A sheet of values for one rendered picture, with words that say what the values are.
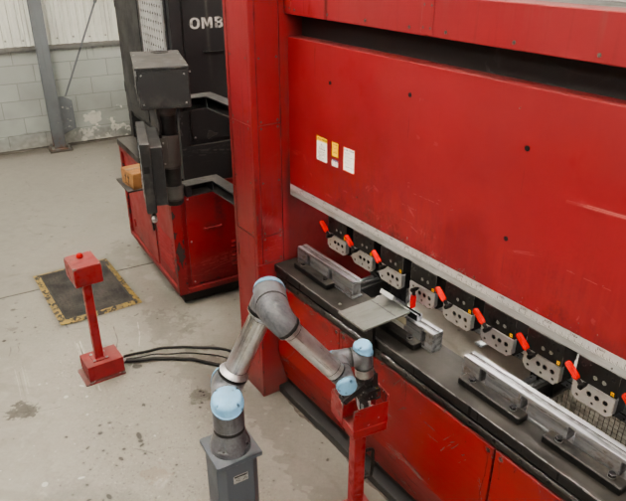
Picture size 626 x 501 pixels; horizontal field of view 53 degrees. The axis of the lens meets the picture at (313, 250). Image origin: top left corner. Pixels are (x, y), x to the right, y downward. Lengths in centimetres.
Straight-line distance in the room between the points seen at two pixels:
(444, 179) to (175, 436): 213
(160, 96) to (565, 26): 184
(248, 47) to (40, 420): 240
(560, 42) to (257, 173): 171
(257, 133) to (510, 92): 141
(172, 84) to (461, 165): 144
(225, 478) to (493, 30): 179
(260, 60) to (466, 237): 133
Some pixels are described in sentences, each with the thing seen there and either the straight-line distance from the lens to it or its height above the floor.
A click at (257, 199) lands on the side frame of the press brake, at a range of 327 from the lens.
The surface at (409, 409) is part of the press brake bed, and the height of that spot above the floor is 64.
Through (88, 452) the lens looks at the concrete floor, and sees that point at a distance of 376.
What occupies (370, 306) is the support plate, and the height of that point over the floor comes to 100.
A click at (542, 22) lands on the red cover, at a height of 225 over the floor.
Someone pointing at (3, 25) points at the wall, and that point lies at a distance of 886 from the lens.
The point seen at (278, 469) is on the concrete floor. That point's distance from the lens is 348.
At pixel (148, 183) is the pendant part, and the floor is 140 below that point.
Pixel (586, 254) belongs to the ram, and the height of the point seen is 160.
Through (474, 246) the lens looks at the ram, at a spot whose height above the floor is 146.
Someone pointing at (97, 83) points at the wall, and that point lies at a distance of 913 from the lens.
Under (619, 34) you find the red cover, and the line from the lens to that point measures 194.
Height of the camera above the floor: 246
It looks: 26 degrees down
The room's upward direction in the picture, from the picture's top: straight up
